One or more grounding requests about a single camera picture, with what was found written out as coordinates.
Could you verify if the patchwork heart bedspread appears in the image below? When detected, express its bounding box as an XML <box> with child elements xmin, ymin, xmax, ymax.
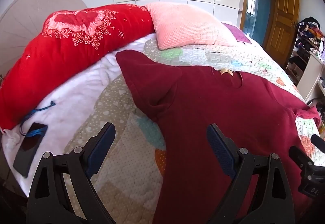
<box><xmin>61</xmin><ymin>41</ymin><xmax>325</xmax><ymax>224</ymax></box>

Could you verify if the wooden door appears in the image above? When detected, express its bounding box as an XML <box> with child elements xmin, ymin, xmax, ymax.
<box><xmin>263</xmin><ymin>0</ymin><xmax>301</xmax><ymax>67</ymax></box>

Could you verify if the white desk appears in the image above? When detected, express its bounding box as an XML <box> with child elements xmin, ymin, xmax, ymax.
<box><xmin>296</xmin><ymin>50</ymin><xmax>325</xmax><ymax>104</ymax></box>

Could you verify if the red embroidered quilt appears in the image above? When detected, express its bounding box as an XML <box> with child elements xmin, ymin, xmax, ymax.
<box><xmin>0</xmin><ymin>3</ymin><xmax>156</xmax><ymax>130</ymax></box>

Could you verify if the white fluffy blanket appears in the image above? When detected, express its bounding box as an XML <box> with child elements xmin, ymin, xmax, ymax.
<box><xmin>1</xmin><ymin>36</ymin><xmax>153</xmax><ymax>196</ymax></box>

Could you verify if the black smartphone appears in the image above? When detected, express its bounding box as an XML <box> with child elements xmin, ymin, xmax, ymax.
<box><xmin>13</xmin><ymin>123</ymin><xmax>48</xmax><ymax>178</ymax></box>

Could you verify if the round beige headboard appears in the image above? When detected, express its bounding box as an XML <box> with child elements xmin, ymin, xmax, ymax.
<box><xmin>0</xmin><ymin>0</ymin><xmax>88</xmax><ymax>77</ymax></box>

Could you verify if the cluttered white shelf unit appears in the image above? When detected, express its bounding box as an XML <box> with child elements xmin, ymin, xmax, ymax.
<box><xmin>286</xmin><ymin>17</ymin><xmax>325</xmax><ymax>85</ymax></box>

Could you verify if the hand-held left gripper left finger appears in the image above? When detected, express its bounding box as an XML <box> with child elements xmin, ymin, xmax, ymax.
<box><xmin>26</xmin><ymin>122</ymin><xmax>117</xmax><ymax>224</ymax></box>

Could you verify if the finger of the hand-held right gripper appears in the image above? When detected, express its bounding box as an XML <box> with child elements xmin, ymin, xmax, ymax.
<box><xmin>289</xmin><ymin>145</ymin><xmax>315</xmax><ymax>172</ymax></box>
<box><xmin>311</xmin><ymin>134</ymin><xmax>325</xmax><ymax>153</ymax></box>

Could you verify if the dark red sweater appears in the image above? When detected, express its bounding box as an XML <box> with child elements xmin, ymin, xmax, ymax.
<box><xmin>115</xmin><ymin>50</ymin><xmax>322</xmax><ymax>224</ymax></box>

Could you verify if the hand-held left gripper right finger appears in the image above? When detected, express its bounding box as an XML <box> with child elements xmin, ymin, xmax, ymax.
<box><xmin>206</xmin><ymin>123</ymin><xmax>295</xmax><ymax>224</ymax></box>

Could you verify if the purple pillow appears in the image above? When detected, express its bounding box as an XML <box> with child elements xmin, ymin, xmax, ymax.
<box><xmin>223</xmin><ymin>22</ymin><xmax>252</xmax><ymax>44</ymax></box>

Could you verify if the pink textured pillow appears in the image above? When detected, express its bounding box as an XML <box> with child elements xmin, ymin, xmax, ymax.
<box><xmin>145</xmin><ymin>2</ymin><xmax>238</xmax><ymax>50</ymax></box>

